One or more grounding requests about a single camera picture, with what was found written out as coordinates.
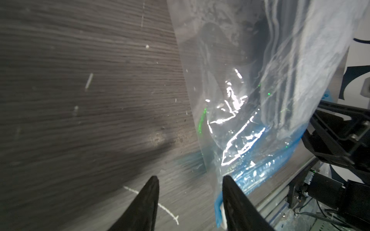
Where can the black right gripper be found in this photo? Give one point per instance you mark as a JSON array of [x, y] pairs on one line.
[[341, 137]]

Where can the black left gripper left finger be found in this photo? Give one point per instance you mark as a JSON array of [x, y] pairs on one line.
[[142, 212]]

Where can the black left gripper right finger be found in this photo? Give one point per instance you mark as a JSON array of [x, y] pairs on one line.
[[240, 213]]

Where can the clear vacuum bag blue zip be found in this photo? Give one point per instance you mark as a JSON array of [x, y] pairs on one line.
[[221, 46]]

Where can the grey towel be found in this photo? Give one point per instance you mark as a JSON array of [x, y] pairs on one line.
[[307, 41]]

